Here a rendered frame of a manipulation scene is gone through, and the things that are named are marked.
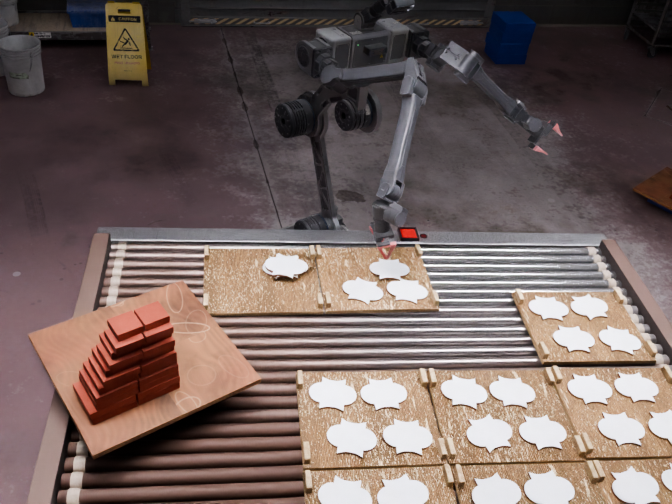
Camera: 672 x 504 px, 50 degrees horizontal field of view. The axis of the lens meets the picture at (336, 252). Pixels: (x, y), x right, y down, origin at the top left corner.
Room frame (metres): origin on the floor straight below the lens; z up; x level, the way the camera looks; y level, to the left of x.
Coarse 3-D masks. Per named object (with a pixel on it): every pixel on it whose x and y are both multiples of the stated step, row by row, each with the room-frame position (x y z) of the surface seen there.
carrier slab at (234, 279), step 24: (216, 264) 1.99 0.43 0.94; (240, 264) 2.01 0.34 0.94; (312, 264) 2.06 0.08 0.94; (216, 288) 1.87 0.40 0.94; (240, 288) 1.88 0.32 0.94; (264, 288) 1.90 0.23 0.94; (288, 288) 1.91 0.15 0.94; (312, 288) 1.93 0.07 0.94; (216, 312) 1.75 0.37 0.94; (240, 312) 1.76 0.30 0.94; (264, 312) 1.78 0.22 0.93; (288, 312) 1.79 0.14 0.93; (312, 312) 1.81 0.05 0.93
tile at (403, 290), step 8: (400, 280) 2.03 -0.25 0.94; (392, 288) 1.97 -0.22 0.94; (400, 288) 1.98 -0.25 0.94; (408, 288) 1.99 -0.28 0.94; (416, 288) 1.99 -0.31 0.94; (424, 288) 2.00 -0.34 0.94; (400, 296) 1.94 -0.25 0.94; (408, 296) 1.94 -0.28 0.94; (416, 296) 1.95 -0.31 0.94; (424, 296) 1.95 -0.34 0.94
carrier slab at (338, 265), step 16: (336, 256) 2.13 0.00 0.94; (352, 256) 2.14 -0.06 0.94; (368, 256) 2.15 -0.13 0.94; (400, 256) 2.18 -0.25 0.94; (416, 256) 2.19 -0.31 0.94; (320, 272) 2.02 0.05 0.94; (336, 272) 2.03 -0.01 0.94; (352, 272) 2.05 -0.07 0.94; (368, 272) 2.06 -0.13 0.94; (416, 272) 2.09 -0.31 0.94; (336, 288) 1.95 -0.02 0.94; (384, 288) 1.98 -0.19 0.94; (432, 288) 2.01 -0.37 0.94; (336, 304) 1.86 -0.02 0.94; (352, 304) 1.87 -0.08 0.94; (368, 304) 1.88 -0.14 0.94; (384, 304) 1.89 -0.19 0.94; (400, 304) 1.90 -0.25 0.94; (416, 304) 1.91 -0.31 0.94; (432, 304) 1.92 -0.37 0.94
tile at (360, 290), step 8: (352, 280) 1.99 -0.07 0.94; (360, 280) 2.00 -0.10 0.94; (344, 288) 1.94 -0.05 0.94; (352, 288) 1.95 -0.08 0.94; (360, 288) 1.95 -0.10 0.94; (368, 288) 1.96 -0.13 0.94; (376, 288) 1.96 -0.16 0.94; (352, 296) 1.90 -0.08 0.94; (360, 296) 1.91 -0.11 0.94; (368, 296) 1.91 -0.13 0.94; (376, 296) 1.92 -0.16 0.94
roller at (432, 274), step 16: (112, 272) 1.90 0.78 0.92; (128, 272) 1.91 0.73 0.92; (144, 272) 1.92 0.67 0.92; (160, 272) 1.93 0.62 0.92; (176, 272) 1.94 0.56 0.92; (192, 272) 1.95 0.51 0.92; (432, 272) 2.13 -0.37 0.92; (448, 272) 2.14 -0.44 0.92; (464, 272) 2.15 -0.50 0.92; (480, 272) 2.16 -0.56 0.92; (496, 272) 2.18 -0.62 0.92; (512, 272) 2.19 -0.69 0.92; (528, 272) 2.20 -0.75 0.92; (544, 272) 2.21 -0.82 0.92; (560, 272) 2.23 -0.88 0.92; (576, 272) 2.24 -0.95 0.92; (592, 272) 2.25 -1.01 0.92; (608, 272) 2.26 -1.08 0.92
